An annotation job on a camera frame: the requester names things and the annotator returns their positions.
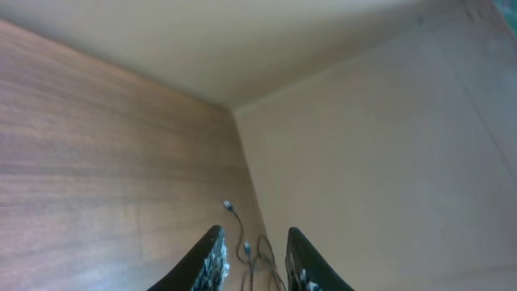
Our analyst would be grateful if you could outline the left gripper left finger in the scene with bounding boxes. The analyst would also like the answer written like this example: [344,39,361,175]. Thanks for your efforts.
[149,225,229,291]

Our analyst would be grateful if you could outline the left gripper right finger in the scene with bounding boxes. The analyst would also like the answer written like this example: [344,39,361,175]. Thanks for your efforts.
[285,227,354,291]

